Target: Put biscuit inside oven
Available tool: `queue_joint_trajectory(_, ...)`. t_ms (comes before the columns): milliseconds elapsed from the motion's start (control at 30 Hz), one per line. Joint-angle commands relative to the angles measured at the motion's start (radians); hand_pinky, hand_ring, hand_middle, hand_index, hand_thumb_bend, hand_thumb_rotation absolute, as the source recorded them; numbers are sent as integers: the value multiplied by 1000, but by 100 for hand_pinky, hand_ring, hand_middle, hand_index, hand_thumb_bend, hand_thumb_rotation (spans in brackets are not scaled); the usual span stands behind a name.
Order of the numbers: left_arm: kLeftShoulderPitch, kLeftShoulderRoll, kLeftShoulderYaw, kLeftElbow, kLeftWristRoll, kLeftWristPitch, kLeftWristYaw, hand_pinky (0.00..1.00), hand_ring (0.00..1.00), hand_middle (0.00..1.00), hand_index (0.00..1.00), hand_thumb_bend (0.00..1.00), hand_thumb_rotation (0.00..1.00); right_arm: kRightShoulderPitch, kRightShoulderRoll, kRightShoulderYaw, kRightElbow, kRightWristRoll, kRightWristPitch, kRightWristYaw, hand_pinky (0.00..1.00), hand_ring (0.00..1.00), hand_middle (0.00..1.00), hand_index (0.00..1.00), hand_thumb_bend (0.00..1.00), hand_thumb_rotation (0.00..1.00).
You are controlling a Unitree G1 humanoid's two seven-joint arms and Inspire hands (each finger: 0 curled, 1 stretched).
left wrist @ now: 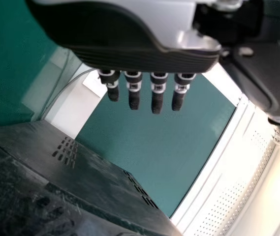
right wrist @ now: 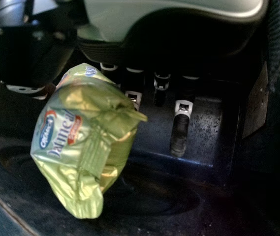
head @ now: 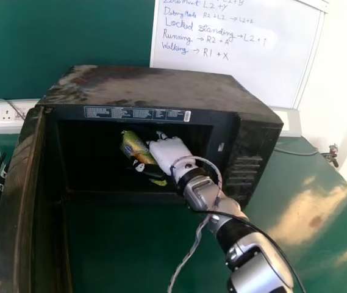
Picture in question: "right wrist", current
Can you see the yellow-green biscuit packet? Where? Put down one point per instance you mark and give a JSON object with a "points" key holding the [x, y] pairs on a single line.
{"points": [[75, 137]]}

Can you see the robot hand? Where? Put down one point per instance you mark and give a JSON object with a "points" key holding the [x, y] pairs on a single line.
{"points": [[179, 37]]}

